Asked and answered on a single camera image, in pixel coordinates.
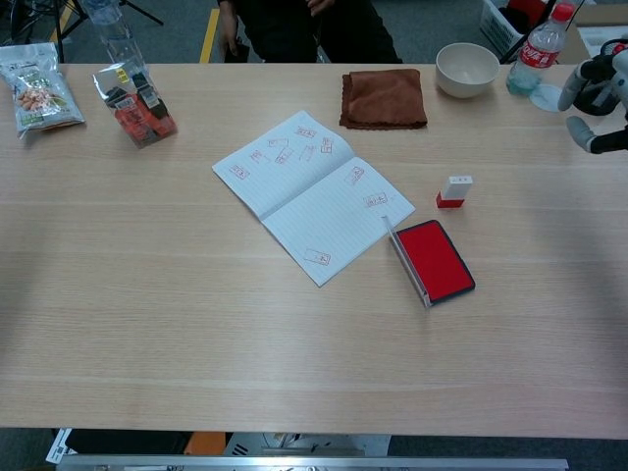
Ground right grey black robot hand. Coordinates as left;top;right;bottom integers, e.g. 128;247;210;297
557;41;628;156

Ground small red white stamp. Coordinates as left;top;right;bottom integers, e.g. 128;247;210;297
435;175;475;211

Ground brown folded cloth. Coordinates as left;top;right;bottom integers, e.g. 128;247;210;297
339;68;429;131

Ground open lined notebook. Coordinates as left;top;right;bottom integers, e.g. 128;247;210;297
211;110;416;288

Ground black mesh pen holder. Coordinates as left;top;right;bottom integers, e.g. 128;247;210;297
573;46;627;118

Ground clear round plastic lid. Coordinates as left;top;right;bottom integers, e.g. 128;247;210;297
528;82;565;113

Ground cola bottle with red label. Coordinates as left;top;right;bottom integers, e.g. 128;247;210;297
505;2;576;97

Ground white plastic basket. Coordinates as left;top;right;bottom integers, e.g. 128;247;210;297
479;0;555;50

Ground white bowl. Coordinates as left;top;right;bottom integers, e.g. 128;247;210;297
435;42;500;100

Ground red ink pad with lid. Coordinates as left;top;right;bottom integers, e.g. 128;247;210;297
382;215;477;309

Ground person in black clothes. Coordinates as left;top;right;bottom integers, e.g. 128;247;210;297
215;0;404;65

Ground clear bag of sauce packets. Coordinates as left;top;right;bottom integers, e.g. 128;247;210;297
92;62;179;150

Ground black tripod stand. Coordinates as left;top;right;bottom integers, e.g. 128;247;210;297
9;0;165;50

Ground nut snack bag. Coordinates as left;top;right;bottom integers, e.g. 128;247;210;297
0;42;86;140

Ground aluminium rail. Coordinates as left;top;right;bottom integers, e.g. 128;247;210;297
56;455;570;471

